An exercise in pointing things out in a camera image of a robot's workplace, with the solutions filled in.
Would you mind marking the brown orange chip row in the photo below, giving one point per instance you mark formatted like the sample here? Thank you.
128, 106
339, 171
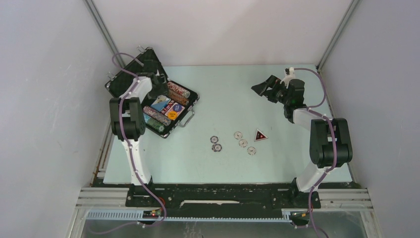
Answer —
178, 98

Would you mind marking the blue card deck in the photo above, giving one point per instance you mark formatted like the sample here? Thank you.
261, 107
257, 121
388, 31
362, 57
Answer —
160, 102

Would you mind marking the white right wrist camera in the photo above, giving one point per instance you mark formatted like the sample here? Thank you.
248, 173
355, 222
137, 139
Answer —
289, 75

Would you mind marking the blue small blind button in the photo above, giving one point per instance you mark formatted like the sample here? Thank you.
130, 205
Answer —
177, 108

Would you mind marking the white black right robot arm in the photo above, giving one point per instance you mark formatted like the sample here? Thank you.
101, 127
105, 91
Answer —
330, 144

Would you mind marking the blue white poker chip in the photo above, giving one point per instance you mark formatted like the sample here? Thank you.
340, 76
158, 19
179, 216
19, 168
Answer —
214, 139
216, 147

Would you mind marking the red dice row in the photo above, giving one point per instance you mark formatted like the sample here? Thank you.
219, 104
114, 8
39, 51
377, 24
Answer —
168, 106

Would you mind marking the yellow big blind button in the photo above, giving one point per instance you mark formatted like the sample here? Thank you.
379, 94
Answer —
172, 115

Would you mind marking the purple chip row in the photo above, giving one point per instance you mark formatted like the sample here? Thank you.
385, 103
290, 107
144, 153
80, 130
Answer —
157, 115

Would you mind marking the red black triangle token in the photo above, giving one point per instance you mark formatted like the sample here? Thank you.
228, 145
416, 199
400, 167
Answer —
259, 136

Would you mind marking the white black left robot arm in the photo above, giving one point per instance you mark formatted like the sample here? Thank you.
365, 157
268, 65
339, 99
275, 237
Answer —
138, 86

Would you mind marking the green blue chip row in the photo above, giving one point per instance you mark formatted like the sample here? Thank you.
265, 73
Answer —
153, 123

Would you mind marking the black aluminium poker case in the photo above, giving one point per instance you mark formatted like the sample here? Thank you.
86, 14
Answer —
149, 53

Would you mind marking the red card deck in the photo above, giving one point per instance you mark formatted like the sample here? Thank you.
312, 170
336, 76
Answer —
172, 110

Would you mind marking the red white chip row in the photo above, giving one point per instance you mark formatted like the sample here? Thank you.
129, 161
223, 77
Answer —
178, 89

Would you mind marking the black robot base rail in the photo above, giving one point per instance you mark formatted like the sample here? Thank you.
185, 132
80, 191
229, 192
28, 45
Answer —
243, 201

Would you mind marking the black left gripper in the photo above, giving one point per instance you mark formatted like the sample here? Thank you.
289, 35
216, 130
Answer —
163, 89

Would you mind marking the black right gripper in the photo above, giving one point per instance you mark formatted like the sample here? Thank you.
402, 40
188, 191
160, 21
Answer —
261, 89

